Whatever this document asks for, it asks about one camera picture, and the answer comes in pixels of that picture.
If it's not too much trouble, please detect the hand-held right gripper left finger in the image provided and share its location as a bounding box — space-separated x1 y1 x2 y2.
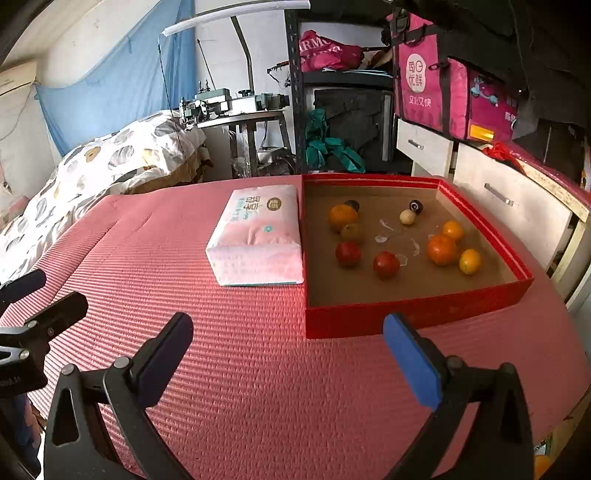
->
44 312 195 480

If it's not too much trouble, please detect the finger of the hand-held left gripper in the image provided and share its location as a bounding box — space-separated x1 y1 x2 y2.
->
0 269 48 305
0 292 88 343

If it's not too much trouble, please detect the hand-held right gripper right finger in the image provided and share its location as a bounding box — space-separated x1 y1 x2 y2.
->
383 313 536 480

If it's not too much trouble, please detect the red cardboard box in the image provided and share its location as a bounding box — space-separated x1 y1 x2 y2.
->
302 173 534 340

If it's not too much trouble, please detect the red tomato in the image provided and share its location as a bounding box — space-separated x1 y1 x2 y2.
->
373 251 401 280
335 241 362 268

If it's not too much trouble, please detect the large orange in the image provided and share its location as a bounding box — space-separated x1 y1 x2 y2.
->
328 204 359 232
427 234 458 267

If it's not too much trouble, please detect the blue cloth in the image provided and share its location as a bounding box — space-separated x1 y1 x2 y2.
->
0 394 42 467

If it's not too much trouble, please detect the clear plastic film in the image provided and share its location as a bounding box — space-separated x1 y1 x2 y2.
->
374 218 423 268

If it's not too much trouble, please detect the spotted quilt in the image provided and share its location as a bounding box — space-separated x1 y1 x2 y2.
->
0 111 206 284

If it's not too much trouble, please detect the white tissue pack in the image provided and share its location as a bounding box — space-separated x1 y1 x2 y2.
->
205 185 304 287

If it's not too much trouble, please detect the printed cardboard carton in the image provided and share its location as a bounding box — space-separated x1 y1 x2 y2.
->
533 429 578 480

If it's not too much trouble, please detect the white drawer cabinet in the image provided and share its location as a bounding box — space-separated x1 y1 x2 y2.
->
394 117 591 301

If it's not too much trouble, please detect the beige air conditioner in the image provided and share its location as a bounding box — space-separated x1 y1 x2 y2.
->
0 60 38 96

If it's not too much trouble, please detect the blue curtain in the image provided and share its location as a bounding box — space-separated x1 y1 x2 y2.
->
34 0 197 158

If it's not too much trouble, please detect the red cloth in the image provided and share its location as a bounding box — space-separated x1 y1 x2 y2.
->
485 143 522 162

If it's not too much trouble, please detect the green cloth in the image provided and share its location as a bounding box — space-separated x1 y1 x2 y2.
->
305 108 365 174

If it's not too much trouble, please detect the black fabric bag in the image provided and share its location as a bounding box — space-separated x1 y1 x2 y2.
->
311 88 393 160

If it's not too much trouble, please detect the metal table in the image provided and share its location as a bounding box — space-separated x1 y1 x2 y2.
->
196 111 291 178

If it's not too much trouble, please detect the sewing machine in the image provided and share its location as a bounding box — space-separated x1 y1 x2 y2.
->
178 88 289 127

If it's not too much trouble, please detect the pink insulated delivery bag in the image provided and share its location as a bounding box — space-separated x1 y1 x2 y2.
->
385 11 520 144

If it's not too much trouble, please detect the black metal shelf rack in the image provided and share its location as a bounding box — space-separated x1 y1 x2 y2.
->
284 9 398 174

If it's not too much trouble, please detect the pink shopping bag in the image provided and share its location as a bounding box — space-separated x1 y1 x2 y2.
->
299 30 363 72

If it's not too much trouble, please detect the white curved lamp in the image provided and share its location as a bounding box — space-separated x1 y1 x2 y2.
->
161 0 312 93

